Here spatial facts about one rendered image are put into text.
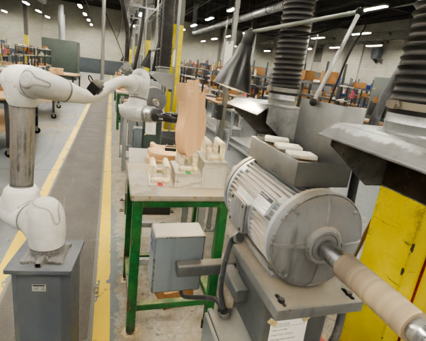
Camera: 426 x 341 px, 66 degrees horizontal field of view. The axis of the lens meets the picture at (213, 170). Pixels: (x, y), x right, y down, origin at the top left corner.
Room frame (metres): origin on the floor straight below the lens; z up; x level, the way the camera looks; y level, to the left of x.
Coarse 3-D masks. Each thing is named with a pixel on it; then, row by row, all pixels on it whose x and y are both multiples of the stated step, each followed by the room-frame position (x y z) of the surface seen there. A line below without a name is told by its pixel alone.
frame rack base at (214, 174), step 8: (200, 152) 2.08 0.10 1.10; (200, 160) 1.96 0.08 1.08; (208, 160) 1.91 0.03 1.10; (224, 160) 1.95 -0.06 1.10; (200, 168) 1.93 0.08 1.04; (208, 168) 1.88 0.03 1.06; (216, 168) 1.89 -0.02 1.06; (224, 168) 1.91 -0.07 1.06; (208, 176) 1.88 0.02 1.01; (216, 176) 1.90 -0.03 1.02; (224, 176) 1.91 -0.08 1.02; (208, 184) 1.88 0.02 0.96; (216, 184) 1.90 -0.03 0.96
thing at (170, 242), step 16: (160, 224) 0.97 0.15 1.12; (176, 224) 0.99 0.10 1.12; (192, 224) 1.00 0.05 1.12; (160, 240) 0.89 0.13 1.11; (176, 240) 0.90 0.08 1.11; (192, 240) 0.92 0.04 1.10; (160, 256) 0.89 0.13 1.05; (176, 256) 0.91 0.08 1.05; (192, 256) 0.92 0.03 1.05; (160, 272) 0.89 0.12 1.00; (160, 288) 0.89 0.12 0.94; (176, 288) 0.91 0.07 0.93; (192, 288) 0.92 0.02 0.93
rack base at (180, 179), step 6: (174, 162) 2.05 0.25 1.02; (186, 162) 2.08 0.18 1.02; (174, 168) 1.92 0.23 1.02; (198, 168) 1.98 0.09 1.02; (174, 174) 1.84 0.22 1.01; (180, 174) 1.84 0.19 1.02; (186, 174) 1.85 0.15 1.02; (192, 174) 1.86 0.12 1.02; (198, 174) 1.87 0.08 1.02; (174, 180) 1.83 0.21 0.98; (180, 180) 1.84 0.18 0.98; (186, 180) 1.85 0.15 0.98; (192, 180) 1.86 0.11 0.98; (198, 180) 1.87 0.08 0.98; (174, 186) 1.83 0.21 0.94; (180, 186) 1.84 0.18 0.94; (186, 186) 1.85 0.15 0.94; (192, 186) 1.86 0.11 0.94; (198, 186) 1.87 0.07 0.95
